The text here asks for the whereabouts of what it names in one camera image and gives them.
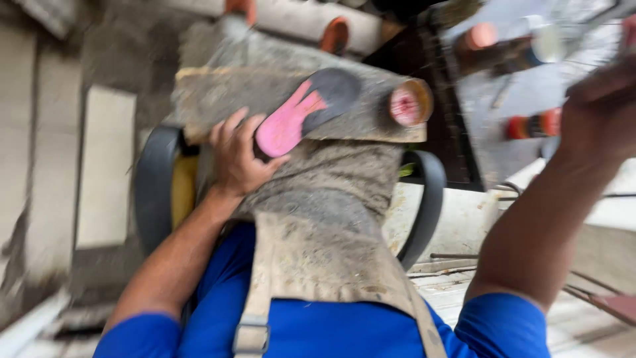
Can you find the person's left hand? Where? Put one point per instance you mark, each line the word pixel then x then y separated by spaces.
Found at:
pixel 236 159

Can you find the person's right hand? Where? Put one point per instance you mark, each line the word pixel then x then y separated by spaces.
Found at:
pixel 601 119

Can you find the person's right fingers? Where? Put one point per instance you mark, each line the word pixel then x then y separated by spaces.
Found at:
pixel 606 79

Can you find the pink and black shoe sole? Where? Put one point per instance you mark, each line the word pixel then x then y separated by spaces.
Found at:
pixel 303 112

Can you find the cluttered grey work table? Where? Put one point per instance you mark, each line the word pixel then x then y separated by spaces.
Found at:
pixel 516 84

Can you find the round tin of pink glue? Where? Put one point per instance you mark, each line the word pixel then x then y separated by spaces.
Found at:
pixel 408 103

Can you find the white painted wooden bench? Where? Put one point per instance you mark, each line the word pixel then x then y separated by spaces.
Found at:
pixel 462 223

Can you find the black chair armrest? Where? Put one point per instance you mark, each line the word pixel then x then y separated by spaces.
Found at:
pixel 156 189
pixel 427 209

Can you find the white roll with orange pieces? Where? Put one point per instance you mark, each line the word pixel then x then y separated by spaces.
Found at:
pixel 298 20

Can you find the dirty grey work apron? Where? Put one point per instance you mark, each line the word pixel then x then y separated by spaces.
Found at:
pixel 318 228

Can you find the blue long-sleeved shirt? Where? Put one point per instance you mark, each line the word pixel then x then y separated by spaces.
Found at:
pixel 318 333

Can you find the worn wooden work board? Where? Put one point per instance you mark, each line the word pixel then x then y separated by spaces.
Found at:
pixel 218 99

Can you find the yellow chair seat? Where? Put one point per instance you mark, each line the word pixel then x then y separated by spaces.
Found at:
pixel 184 191

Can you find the pale flat floor panel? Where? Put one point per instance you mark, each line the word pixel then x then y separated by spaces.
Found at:
pixel 105 169

